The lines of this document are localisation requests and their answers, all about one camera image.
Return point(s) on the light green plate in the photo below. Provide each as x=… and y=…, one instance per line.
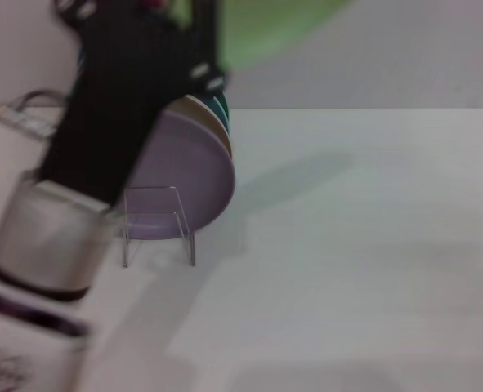
x=274, y=28

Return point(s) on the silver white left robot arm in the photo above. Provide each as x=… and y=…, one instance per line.
x=41, y=245

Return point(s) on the blue plate with pale rim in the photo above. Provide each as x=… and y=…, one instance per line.
x=221, y=116

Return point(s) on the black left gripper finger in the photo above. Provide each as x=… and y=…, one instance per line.
x=207, y=36
x=71, y=10

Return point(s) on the purple plate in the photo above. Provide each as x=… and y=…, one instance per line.
x=192, y=175

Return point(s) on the tan brown plate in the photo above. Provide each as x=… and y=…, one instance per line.
x=208, y=118

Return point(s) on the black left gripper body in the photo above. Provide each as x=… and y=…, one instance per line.
x=118, y=106

